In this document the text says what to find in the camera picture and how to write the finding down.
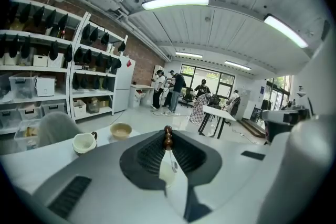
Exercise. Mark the white cup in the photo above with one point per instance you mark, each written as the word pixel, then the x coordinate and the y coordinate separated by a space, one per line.
pixel 167 174

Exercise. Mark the white shelving unit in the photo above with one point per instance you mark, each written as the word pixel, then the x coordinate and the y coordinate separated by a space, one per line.
pixel 34 70
pixel 94 78

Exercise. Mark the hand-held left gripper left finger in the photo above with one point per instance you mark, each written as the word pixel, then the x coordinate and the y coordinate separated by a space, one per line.
pixel 105 173

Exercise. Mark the white storage crate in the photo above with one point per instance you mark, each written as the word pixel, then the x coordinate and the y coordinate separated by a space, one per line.
pixel 79 108

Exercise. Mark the white refrigerator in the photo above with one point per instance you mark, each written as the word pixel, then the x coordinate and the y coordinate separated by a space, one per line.
pixel 124 86

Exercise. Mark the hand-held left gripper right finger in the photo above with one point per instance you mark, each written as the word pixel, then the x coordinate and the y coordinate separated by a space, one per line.
pixel 231 178

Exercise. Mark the clear storage bin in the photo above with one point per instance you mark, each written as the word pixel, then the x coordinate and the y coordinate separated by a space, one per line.
pixel 22 85

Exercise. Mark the tan wooden bowl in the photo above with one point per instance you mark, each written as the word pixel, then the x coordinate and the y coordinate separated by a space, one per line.
pixel 120 130

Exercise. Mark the long ceiling light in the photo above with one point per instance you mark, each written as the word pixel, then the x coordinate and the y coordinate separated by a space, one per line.
pixel 285 30
pixel 237 65
pixel 188 54
pixel 175 1

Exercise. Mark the low white cabinet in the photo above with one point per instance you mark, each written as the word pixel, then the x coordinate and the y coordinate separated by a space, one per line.
pixel 141 95

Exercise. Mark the white table with black legs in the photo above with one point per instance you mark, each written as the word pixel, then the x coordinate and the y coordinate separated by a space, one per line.
pixel 218 114

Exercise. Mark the grey storage bin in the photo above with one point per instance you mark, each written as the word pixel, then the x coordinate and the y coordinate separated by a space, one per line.
pixel 53 106
pixel 30 110

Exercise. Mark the grey chair backrest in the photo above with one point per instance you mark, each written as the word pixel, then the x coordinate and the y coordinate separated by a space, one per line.
pixel 56 128

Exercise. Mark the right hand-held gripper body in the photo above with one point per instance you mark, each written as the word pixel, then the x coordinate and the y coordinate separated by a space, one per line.
pixel 282 119

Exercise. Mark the row of black caps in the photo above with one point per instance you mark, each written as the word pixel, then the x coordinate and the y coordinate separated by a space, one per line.
pixel 65 47

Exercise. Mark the white square appliance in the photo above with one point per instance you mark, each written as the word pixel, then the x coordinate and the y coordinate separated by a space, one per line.
pixel 45 86

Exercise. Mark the plaid cloth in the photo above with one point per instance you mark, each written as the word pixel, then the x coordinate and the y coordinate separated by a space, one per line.
pixel 199 110

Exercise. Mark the black office chair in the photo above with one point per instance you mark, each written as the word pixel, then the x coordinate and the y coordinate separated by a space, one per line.
pixel 188 96

